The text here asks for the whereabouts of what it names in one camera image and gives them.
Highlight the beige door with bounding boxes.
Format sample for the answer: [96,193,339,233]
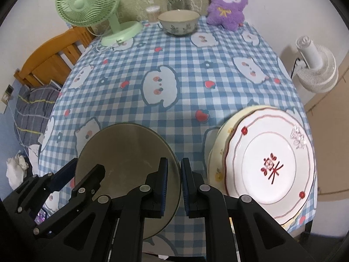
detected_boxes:
[304,57,349,238]

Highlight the glass jar with dark lid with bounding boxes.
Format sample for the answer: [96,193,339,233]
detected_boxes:
[166,0,191,12]

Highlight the green desk fan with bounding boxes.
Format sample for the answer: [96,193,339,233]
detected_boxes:
[55,0,144,47]

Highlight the cream ceramic bowl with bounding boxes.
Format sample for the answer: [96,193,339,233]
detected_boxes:
[157,9,200,36]
[74,123,183,239]

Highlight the white plate with red print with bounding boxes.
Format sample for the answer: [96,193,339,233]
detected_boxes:
[224,108,315,220]

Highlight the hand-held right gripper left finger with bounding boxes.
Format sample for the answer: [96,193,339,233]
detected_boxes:
[37,157,169,262]

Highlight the grey striped cloth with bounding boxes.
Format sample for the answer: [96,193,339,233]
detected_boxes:
[14,83,62,145]

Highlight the blue checkered tablecloth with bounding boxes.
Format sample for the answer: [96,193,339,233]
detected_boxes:
[37,15,318,257]

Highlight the lit smartphone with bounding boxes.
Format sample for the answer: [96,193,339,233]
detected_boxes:
[34,208,49,224]

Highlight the white crumpled cloth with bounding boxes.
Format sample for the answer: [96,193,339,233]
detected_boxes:
[6,145,41,190]

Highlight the scalloped cream floral plate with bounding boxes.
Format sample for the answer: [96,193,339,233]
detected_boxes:
[206,104,317,227]

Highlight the cotton swab container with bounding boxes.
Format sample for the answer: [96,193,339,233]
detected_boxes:
[145,5,161,24]

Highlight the white floor fan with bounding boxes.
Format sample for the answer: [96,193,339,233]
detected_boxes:
[290,35,339,93]

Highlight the black fan cable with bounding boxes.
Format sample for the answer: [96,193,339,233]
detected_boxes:
[290,57,301,79]

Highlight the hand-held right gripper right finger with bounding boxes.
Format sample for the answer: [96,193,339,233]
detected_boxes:
[181,157,308,262]

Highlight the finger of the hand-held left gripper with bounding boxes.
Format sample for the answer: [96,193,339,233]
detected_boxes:
[16,158,79,213]
[33,164,106,236]

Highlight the wooden bed headboard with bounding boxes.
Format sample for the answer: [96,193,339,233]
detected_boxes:
[14,27,94,88]

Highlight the purple plush bunny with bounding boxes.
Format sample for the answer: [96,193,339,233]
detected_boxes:
[206,0,248,31]

